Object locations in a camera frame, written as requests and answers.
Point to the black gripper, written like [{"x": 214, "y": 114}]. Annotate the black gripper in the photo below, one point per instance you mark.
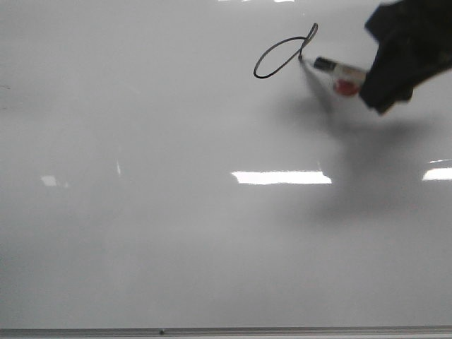
[{"x": 414, "y": 45}]

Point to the black white whiteboard marker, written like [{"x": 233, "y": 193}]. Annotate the black white whiteboard marker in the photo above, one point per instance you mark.
[{"x": 347, "y": 80}]

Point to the white whiteboard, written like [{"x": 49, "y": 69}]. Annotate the white whiteboard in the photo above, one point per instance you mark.
[{"x": 169, "y": 164}]

